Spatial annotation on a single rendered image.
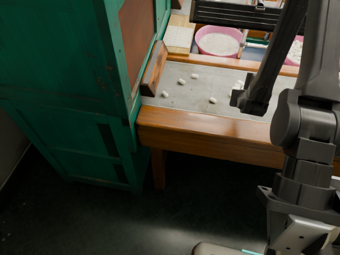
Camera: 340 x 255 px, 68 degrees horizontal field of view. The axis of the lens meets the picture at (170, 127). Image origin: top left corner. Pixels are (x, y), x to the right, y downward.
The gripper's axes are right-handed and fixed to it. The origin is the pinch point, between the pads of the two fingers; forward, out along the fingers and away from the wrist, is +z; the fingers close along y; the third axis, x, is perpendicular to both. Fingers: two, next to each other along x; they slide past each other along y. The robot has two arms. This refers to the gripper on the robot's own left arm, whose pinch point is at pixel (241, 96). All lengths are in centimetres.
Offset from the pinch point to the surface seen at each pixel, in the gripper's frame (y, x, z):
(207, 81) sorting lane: 14.1, -3.4, 15.7
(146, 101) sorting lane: 39.0, 8.5, 2.2
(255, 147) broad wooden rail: -8.2, 18.4, -7.2
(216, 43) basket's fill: 12.4, -22.4, 38.3
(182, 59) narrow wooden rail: 27.9, -11.7, 22.3
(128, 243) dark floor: 43, 94, 16
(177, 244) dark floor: 15, 91, 20
